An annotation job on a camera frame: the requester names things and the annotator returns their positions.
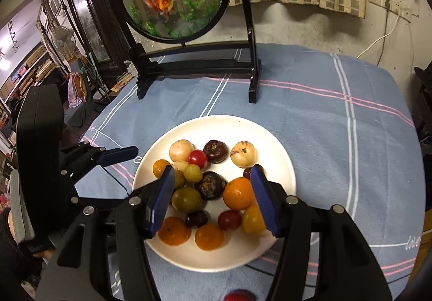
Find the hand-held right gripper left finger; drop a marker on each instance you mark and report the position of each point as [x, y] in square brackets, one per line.
[160, 203]

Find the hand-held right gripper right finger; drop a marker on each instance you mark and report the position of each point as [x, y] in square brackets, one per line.
[266, 203]

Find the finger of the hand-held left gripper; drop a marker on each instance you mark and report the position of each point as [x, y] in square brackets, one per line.
[101, 203]
[119, 155]

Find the yellow orange tangerine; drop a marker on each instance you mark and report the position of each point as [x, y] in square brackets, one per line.
[253, 219]

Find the large orange tangerine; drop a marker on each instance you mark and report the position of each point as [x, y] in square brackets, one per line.
[240, 193]

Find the small yellow plum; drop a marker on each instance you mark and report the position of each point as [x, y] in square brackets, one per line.
[179, 180]
[193, 173]

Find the small orange tangerine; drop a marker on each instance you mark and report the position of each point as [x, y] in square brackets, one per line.
[161, 167]

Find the dark red cherry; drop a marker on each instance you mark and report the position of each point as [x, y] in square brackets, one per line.
[196, 219]

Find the tan speckled passion fruit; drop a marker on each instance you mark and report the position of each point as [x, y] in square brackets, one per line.
[243, 153]

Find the pale tan passion fruit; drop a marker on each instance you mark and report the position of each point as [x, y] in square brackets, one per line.
[181, 150]

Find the white plate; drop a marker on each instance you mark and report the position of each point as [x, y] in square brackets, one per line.
[270, 139]

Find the person's left hand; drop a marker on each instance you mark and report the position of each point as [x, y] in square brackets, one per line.
[44, 253]

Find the pink plastic bag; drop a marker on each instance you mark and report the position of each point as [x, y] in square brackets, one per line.
[77, 90]

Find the wooden bookshelf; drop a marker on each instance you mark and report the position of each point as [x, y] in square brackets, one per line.
[23, 74]

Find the patterned tissue box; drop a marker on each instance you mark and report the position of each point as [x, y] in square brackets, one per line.
[123, 82]

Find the blue plaid tablecloth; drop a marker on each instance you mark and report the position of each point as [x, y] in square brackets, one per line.
[303, 118]

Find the electric fan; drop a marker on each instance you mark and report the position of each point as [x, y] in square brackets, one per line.
[62, 39]

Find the dark wooden cabinet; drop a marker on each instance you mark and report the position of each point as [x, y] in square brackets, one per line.
[87, 17]

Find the wall sockets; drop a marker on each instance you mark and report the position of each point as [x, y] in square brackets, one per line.
[391, 3]

